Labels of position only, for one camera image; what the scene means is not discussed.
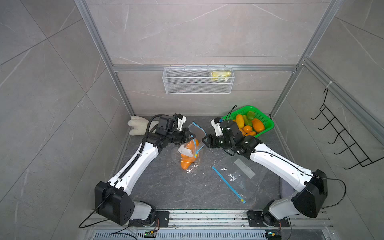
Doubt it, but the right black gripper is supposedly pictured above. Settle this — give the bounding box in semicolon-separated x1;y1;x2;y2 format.
201;134;234;151

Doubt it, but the clear zip-top bag blue zipper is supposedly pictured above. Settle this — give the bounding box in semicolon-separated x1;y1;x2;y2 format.
171;122;207;174

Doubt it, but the yellow mango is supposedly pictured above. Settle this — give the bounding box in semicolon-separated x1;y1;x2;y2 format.
236;114;245;129

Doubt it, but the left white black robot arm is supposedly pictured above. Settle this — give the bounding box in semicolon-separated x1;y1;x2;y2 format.
93;114;196;226

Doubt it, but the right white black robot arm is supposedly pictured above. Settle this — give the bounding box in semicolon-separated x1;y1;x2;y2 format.
202;117;332;227

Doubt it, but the small orange mango centre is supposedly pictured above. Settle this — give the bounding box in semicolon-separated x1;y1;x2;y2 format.
243;125;253;134

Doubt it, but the green mango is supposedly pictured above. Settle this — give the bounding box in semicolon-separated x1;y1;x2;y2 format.
247;111;255;121
243;115;253;127

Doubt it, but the orange mango front right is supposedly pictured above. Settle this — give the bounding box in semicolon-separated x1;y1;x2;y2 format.
246;131;257;137

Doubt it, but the white plush teddy bear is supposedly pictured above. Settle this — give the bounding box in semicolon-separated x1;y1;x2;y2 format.
128;116;149;136

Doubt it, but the green plastic basket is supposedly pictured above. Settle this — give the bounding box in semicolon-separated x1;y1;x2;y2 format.
222;106;275;138

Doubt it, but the purple round pad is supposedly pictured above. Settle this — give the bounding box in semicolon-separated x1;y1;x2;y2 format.
280;178;295;199

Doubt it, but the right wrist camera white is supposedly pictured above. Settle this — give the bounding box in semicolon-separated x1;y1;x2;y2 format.
211;118;223;137

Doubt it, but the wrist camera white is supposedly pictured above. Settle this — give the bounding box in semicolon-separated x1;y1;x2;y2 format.
174;114;187;131
211;118;223;137

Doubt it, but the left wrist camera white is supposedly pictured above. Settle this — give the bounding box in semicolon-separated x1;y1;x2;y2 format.
174;114;187;131

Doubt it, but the yellow sponge in wire basket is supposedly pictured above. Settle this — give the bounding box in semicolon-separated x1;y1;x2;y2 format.
209;71;232;82

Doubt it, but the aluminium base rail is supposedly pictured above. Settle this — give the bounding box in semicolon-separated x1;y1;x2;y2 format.
80;209;339;240

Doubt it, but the black wire wall hook rack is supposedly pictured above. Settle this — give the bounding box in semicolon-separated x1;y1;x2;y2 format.
311;88;384;170

